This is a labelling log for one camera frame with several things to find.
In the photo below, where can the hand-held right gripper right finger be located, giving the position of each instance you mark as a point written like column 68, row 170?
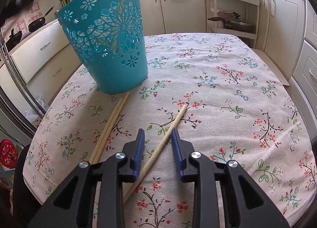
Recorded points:
column 177, row 153

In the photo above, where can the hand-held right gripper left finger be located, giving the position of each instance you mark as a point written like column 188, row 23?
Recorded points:
column 138, row 158

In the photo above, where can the pale bamboo chopstick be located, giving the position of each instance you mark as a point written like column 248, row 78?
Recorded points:
column 158, row 148
column 113, row 123
column 105, row 131

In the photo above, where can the blue perforated plastic basket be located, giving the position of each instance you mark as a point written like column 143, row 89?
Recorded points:
column 109, row 69

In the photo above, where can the black wok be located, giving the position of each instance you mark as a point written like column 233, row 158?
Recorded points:
column 37, row 23

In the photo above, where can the black frying pan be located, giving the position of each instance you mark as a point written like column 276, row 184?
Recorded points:
column 13, row 38

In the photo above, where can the white drawers under stove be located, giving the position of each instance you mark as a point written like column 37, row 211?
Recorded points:
column 42, row 54

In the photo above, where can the floral tablecloth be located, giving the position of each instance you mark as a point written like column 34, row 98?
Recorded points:
column 223, row 94

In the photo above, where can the clear plastic bag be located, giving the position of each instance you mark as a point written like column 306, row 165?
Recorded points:
column 37, row 111

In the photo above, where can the person's dark trouser leg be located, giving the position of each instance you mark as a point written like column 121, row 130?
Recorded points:
column 24, row 188

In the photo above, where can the white step stool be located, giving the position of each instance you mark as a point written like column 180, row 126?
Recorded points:
column 270, row 66

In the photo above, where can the red round object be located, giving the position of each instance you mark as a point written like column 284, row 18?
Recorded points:
column 7, row 153

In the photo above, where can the white cabinet under window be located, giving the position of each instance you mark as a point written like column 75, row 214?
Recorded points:
column 153, row 7

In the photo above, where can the lidded frying pan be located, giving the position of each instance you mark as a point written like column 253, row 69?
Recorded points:
column 237, row 25

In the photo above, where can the white three-drawer unit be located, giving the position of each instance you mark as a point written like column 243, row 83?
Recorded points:
column 309, row 64

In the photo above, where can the white two-door base cabinet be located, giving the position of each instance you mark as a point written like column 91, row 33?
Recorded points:
column 279, row 24

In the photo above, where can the white rolling storage cart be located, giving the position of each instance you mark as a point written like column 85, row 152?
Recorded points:
column 250, row 2

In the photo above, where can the metal sliding door frame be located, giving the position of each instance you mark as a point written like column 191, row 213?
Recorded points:
column 14, row 74

